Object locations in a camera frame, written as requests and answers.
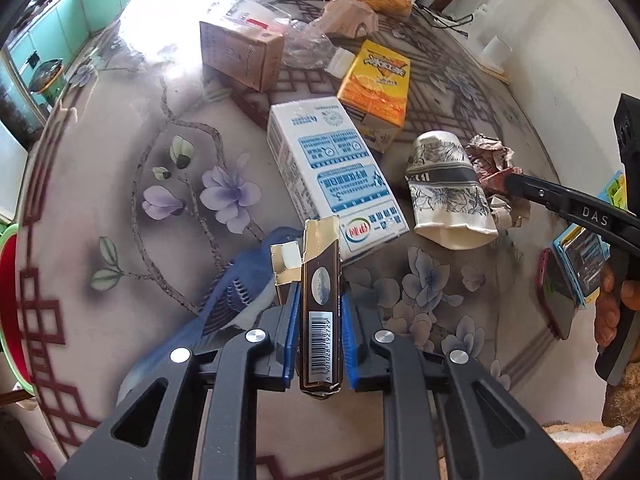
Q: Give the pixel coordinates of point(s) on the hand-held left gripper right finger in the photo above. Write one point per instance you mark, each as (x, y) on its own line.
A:
(350, 355)

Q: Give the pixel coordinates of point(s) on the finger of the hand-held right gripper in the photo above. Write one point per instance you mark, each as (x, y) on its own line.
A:
(522, 182)

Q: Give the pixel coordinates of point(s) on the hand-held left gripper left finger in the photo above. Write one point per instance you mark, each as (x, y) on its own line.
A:
(289, 350)

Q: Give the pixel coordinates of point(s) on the foil wrapper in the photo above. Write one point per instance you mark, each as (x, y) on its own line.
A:
(492, 162)

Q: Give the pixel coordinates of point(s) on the dark gold cigarette pack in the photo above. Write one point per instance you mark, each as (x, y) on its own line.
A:
(320, 310)

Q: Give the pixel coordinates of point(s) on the floral printed paper cup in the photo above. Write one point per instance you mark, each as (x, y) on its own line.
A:
(445, 195)

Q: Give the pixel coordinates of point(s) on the yellow juice carton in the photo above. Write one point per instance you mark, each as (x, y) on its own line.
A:
(375, 80)

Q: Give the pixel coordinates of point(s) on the white blue milk carton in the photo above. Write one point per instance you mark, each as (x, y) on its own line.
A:
(330, 170)

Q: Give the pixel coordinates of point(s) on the pink snack box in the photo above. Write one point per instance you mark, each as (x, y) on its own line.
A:
(350, 17)

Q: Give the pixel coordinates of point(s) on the crushed clear plastic bottle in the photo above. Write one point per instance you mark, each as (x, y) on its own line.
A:
(310, 40)

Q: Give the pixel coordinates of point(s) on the red bin with green rim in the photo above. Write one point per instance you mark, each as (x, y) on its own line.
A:
(7, 290)

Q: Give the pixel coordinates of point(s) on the brown cardboard box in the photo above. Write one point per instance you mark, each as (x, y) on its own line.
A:
(235, 50)

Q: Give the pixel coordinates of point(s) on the green trash bin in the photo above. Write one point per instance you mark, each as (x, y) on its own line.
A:
(47, 85)

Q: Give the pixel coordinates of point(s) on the person's right hand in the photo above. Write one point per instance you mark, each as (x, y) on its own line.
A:
(607, 310)

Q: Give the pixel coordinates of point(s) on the phone in red case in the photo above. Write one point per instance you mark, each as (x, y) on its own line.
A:
(557, 295)

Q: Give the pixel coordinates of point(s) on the white cup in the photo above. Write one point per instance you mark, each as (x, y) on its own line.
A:
(496, 49)

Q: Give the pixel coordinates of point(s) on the tan fuzzy cushion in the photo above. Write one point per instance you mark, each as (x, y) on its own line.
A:
(585, 442)

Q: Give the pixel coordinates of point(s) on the teal kitchen cabinets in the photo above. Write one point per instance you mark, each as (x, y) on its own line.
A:
(60, 20)

